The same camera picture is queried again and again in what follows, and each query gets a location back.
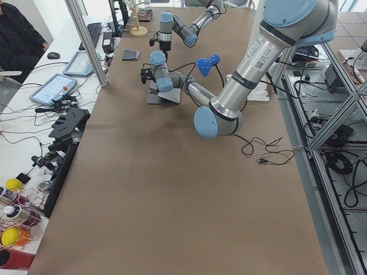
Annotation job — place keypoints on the grey laptop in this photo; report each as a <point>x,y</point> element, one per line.
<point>155,97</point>

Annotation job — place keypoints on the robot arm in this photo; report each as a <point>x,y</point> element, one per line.
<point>284,24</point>
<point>170,22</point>

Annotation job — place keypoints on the wooden stand with round base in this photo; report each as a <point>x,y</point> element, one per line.
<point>137,30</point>

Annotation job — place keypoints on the folded grey cloth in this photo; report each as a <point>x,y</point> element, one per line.
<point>130,55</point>

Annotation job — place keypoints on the blue desk lamp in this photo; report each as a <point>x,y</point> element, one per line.
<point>205,65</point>

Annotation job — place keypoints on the black keyboard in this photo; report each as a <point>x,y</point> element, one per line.
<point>94,30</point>

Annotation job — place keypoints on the teach pendant tablet far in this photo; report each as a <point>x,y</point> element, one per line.
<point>79,65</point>

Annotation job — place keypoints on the teach pendant tablet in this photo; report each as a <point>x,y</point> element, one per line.
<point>54,89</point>
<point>79,65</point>

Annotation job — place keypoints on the teach pendant tablet near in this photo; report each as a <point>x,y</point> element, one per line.
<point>54,89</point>

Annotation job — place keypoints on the black computer mouse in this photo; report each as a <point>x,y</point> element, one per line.
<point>53,56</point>

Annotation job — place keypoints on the person in black clothes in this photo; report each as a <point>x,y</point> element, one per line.
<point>22,45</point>

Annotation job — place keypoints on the yellow ball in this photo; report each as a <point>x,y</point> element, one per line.
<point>14,184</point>
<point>11,236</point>

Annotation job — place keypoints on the red cup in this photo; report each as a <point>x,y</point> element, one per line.
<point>16,260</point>

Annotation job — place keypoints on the aluminium frame post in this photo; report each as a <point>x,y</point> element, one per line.
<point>77,17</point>

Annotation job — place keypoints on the black perforated bracket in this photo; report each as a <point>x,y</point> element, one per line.
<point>65,125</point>

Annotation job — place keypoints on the aluminium frame rack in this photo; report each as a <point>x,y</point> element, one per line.
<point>324,106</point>

